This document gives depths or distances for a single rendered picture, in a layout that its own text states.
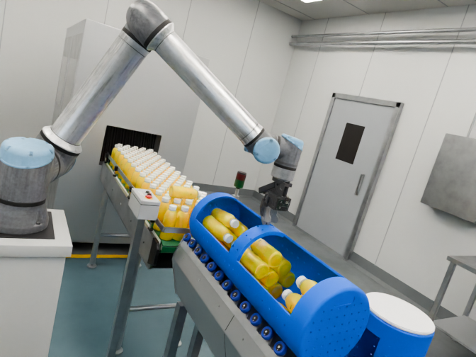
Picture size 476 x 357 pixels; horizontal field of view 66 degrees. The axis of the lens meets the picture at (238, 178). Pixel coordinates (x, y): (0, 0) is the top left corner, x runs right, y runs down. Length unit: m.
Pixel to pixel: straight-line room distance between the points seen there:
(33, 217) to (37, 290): 0.23
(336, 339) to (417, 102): 4.14
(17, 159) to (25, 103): 4.50
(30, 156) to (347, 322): 1.09
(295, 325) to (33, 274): 0.82
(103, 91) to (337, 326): 1.08
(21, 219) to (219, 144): 5.45
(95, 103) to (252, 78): 5.45
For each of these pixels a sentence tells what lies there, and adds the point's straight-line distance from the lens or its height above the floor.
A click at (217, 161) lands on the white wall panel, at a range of 6.62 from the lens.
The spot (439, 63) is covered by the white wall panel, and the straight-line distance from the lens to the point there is 5.13.
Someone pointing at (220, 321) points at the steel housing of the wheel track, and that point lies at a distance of 1.52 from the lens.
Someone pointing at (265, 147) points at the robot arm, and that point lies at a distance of 1.21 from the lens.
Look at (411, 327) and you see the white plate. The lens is 1.62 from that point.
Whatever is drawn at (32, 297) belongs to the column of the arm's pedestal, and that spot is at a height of 0.91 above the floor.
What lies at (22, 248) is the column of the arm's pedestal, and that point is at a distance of 1.29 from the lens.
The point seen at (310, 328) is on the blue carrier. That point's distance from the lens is 1.15.
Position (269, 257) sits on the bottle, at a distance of 1.41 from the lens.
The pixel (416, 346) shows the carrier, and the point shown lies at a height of 0.98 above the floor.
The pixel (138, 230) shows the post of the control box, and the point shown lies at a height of 0.91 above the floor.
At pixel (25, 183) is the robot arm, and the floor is 1.27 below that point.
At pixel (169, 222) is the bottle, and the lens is 1.91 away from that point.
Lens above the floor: 1.66
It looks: 11 degrees down
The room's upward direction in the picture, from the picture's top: 15 degrees clockwise
